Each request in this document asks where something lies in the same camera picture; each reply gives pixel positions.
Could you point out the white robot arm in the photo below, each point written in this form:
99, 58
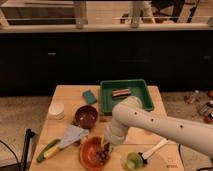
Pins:
129, 113

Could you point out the green plastic tray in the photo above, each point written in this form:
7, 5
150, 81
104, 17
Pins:
137, 87

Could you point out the teal sponge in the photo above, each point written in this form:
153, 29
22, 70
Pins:
89, 97

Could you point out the orange red bowl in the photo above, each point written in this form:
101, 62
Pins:
87, 154

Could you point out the dark brown bowl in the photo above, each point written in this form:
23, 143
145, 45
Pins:
86, 116

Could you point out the black stand left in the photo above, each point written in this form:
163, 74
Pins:
29, 135

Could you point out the green cup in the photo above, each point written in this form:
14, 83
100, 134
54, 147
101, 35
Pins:
133, 161

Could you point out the grey folded cloth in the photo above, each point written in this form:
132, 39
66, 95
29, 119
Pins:
72, 134

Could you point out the striped block in tray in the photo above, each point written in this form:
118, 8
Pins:
121, 93

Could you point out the yellow corn toy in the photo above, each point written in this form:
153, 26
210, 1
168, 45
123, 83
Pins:
51, 152

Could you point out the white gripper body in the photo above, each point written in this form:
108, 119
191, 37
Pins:
113, 135

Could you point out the purple grape bunch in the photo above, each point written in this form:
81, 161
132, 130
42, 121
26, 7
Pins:
103, 155

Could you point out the white handled brush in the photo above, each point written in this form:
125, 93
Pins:
147, 154

